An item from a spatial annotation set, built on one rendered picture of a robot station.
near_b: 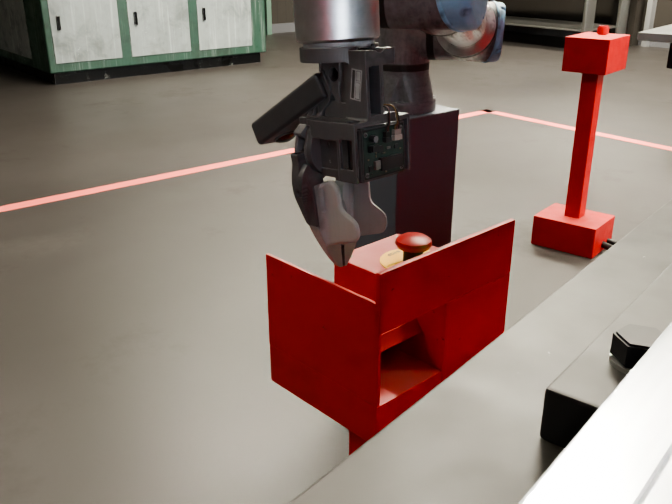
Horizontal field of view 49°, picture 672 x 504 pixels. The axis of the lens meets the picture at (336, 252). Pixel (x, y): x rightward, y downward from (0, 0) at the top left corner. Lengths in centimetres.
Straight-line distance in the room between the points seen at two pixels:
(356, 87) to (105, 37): 629
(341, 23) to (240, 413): 141
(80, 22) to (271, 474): 550
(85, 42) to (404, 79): 545
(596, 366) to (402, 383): 36
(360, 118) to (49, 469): 138
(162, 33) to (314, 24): 649
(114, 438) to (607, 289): 151
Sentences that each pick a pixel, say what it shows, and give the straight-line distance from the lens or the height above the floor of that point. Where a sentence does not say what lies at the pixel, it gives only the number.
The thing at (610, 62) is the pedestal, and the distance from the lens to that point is 282.
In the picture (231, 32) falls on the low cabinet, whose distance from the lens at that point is 748.
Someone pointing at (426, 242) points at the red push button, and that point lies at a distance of 79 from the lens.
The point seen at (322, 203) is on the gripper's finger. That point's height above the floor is 87.
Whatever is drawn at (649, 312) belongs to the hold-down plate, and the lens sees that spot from 46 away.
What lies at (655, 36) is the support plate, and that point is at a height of 100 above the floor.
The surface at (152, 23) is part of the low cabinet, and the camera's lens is 708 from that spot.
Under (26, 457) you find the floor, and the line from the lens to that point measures 192.
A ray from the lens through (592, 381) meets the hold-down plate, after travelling 38.
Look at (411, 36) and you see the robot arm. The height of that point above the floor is 93.
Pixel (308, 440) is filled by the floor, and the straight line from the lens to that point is 183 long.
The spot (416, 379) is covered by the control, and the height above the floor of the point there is 70.
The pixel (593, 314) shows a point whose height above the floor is 88.
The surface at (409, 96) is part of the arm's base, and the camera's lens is 155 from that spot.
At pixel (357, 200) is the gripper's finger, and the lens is 72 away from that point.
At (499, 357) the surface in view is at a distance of 45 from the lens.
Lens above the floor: 110
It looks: 23 degrees down
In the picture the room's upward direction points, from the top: straight up
